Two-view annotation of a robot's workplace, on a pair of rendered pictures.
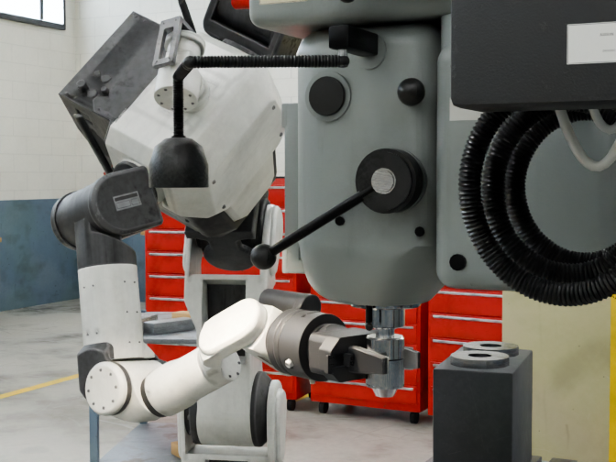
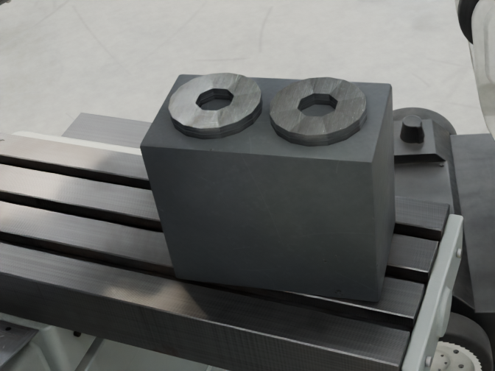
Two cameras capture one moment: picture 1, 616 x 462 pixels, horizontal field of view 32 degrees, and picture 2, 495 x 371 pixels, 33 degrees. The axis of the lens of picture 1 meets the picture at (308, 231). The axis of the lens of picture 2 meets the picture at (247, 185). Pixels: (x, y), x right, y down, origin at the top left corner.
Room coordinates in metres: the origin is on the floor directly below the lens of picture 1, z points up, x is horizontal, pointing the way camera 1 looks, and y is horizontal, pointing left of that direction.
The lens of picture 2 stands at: (1.66, -0.93, 1.65)
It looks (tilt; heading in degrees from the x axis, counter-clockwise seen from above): 41 degrees down; 93
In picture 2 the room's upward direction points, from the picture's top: 10 degrees counter-clockwise
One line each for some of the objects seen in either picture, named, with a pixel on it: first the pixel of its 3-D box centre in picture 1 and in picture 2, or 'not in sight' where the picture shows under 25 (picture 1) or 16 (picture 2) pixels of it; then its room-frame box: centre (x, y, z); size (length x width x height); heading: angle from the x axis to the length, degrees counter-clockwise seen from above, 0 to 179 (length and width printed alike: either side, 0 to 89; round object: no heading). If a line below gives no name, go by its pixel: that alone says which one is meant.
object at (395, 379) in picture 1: (384, 365); not in sight; (1.27, -0.09, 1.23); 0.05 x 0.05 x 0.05
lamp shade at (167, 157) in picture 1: (179, 161); not in sight; (1.28, 0.16, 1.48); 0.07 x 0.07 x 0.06
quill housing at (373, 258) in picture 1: (388, 168); not in sight; (1.27, -0.10, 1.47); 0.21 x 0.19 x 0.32; 154
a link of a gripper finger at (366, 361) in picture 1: (365, 362); not in sight; (1.25, -0.07, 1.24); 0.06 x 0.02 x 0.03; 41
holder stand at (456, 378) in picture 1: (484, 412); (277, 181); (1.66, -0.28, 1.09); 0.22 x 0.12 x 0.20; 161
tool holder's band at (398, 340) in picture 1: (385, 339); not in sight; (1.27, -0.09, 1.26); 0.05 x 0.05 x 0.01
